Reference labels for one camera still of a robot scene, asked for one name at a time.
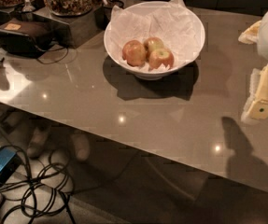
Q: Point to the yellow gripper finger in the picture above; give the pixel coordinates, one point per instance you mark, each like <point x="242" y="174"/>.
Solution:
<point x="256" y="107"/>
<point x="250" y="35"/>

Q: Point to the red apple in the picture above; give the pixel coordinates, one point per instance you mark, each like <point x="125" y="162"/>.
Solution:
<point x="160" y="57"/>
<point x="134" y="53"/>
<point x="153" y="43"/>

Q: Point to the white ceramic bowl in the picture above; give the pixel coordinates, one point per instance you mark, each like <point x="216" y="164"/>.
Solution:
<point x="183" y="52"/>

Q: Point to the white paper liner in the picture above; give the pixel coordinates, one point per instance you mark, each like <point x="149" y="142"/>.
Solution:
<point x="174" y="25"/>

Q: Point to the black cup with spoon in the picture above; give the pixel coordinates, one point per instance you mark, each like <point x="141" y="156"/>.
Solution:
<point x="111" y="11"/>

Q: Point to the dark square riser block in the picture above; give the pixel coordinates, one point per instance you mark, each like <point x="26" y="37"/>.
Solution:
<point x="73" y="31"/>

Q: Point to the metal serving spoon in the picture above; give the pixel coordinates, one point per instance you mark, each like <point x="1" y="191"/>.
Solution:
<point x="28" y="7"/>

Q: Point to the black VR headset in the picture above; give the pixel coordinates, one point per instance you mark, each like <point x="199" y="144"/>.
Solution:
<point x="25" y="38"/>

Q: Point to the blue foot pedal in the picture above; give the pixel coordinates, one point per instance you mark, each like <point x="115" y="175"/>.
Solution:
<point x="9" y="162"/>

